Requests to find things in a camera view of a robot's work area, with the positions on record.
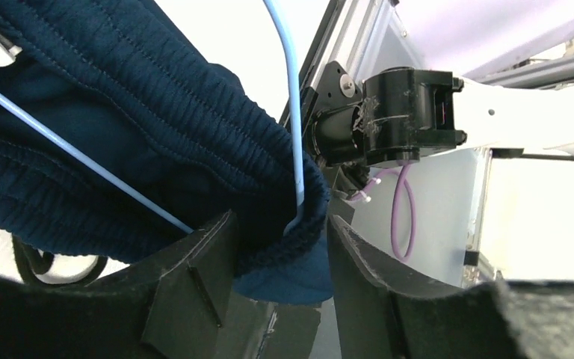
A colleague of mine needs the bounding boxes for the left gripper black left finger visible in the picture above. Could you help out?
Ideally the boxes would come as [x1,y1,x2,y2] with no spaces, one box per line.
[0,212,238,358]

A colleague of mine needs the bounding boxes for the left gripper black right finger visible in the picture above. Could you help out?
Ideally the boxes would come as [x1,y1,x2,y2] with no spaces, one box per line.
[327,215,574,358]

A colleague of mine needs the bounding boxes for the light blue hanger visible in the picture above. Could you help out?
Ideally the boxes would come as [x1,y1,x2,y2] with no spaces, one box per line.
[0,1,305,235]

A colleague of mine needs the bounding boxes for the navy blue shorts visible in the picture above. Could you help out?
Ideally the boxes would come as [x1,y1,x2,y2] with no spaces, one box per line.
[0,1,333,304]

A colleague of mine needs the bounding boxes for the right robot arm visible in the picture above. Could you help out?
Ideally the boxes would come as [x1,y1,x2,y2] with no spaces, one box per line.
[306,67,574,168]

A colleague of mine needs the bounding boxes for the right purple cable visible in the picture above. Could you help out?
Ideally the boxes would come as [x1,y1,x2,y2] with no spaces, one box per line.
[346,163,418,263]

